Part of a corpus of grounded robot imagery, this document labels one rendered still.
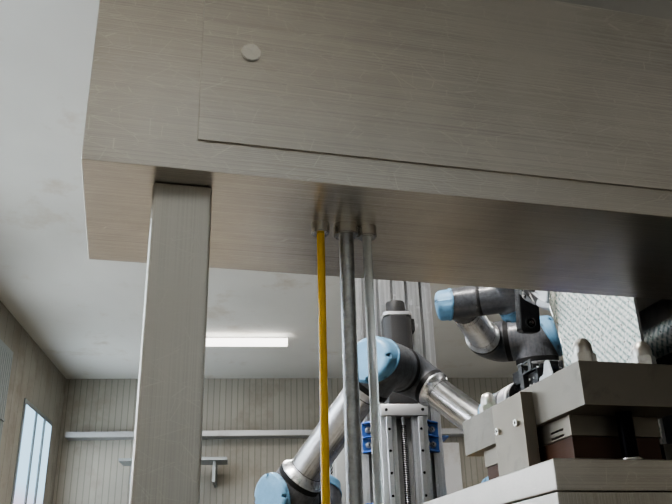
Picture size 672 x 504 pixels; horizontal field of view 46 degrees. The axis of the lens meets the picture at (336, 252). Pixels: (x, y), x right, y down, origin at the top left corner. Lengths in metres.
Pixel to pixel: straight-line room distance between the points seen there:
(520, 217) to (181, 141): 0.39
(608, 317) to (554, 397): 0.29
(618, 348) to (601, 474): 0.36
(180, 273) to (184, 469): 0.19
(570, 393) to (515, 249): 0.23
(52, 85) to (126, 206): 3.57
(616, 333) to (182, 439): 0.86
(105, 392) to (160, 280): 9.04
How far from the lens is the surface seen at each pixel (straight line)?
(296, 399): 9.64
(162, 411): 0.75
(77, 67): 4.29
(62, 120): 4.72
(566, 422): 1.17
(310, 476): 2.01
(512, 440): 1.25
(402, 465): 2.31
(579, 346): 1.17
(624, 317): 1.39
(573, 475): 1.07
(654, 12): 1.46
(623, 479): 1.11
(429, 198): 0.87
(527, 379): 1.62
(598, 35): 1.10
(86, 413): 9.80
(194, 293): 0.79
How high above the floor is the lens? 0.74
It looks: 24 degrees up
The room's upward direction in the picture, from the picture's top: 2 degrees counter-clockwise
